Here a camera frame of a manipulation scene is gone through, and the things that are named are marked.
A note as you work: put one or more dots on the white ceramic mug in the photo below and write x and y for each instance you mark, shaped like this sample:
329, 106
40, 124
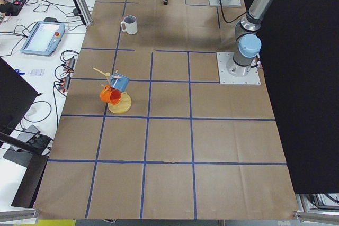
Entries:
129, 25

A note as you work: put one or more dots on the blue mug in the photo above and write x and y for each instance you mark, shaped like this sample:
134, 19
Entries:
119, 81

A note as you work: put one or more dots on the orange mug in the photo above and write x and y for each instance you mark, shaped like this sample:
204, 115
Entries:
110, 95

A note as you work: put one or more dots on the wooden mug tree stand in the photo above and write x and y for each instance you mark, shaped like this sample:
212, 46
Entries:
125, 103

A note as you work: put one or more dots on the blue teach pendant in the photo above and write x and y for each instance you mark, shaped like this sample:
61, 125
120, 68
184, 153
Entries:
44, 38

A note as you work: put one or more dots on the black monitor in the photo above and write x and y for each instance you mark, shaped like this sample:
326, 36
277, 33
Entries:
17, 96

